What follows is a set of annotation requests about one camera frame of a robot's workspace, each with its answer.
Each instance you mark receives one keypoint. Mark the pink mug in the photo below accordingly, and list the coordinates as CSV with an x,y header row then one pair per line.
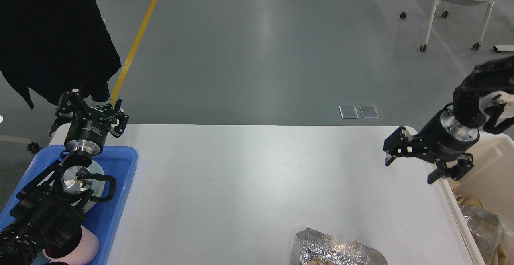
x,y
81,249

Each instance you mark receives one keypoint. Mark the white plastic bin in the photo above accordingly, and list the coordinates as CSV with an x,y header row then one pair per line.
x,y
446,237

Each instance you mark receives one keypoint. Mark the brown paper bag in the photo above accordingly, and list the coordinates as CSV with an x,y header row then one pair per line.
x,y
501,254

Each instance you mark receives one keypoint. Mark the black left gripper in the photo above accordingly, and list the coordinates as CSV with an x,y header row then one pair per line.
x,y
85,134

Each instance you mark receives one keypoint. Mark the white bar on floor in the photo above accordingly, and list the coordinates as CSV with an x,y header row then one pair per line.
x,y
503,48

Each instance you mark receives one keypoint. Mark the right black white sneaker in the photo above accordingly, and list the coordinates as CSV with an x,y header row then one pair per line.
x,y
106,106

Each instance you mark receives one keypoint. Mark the small clear plastic piece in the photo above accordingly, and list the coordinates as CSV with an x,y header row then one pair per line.
x,y
348,112

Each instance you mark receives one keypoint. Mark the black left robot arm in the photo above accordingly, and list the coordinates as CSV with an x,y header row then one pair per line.
x,y
51,206

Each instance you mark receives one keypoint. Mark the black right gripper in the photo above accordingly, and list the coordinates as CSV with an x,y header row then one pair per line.
x,y
445,139

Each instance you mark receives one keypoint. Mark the white furniture leg with caster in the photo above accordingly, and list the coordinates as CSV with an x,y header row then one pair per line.
x,y
30,145

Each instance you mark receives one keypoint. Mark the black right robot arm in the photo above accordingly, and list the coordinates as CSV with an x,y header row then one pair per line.
x,y
484,100

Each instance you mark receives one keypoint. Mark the foil sheet front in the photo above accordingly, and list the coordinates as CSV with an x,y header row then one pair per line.
x,y
310,243

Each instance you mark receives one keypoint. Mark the left black white sneaker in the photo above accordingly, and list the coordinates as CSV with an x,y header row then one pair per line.
x,y
58,122

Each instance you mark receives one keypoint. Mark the brown paper ball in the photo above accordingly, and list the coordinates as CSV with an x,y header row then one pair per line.
x,y
318,261

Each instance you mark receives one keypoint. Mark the person in black coat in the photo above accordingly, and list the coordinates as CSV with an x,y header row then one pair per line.
x,y
52,46

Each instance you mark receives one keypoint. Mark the black white sneaker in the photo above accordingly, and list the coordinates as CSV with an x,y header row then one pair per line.
x,y
58,122
106,106

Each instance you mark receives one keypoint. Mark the foil sheet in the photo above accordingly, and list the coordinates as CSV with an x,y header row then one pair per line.
x,y
310,243
486,230

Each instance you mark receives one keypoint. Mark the foil sheet back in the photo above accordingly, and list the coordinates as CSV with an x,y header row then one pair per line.
x,y
486,230

